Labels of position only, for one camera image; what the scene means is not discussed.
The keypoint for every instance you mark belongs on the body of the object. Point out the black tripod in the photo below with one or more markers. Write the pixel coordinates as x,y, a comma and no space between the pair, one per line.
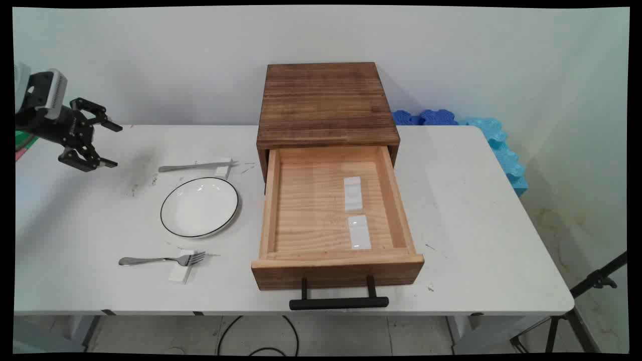
572,313

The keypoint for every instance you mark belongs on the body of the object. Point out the white ceramic cutlery rest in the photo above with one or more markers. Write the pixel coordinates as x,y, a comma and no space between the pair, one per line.
222,171
359,233
353,195
179,275

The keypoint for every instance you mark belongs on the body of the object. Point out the white plate with black rim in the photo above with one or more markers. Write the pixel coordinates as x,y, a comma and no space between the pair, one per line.
199,206

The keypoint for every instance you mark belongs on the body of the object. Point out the dark wooden drawer cabinet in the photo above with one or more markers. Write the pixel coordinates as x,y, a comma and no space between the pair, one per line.
326,105

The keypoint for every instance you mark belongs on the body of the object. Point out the pink foam mat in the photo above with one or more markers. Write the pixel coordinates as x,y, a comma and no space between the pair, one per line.
19,153

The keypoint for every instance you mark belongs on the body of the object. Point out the light wooden drawer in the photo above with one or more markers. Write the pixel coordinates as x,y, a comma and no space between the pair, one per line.
311,210

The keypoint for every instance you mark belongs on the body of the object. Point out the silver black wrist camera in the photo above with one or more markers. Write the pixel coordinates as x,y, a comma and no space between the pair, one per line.
56,90

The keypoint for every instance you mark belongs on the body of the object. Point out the green foam mat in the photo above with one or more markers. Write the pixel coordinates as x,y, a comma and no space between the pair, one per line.
22,139

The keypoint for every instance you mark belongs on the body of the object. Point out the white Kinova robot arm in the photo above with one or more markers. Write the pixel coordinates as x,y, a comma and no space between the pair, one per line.
21,85

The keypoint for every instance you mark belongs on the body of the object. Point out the grey table leg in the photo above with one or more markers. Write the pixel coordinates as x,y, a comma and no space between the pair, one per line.
85,331
481,333

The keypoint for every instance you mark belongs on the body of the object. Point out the silver fork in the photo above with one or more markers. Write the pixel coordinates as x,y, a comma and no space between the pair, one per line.
160,259

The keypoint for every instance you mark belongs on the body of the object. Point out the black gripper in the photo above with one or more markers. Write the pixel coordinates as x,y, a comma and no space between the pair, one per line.
55,125

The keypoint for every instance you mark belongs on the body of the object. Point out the silver table knife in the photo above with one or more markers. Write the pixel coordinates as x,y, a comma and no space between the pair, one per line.
190,166

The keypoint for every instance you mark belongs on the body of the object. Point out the light blue foam mat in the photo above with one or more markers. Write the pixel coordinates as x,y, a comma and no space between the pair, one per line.
504,155

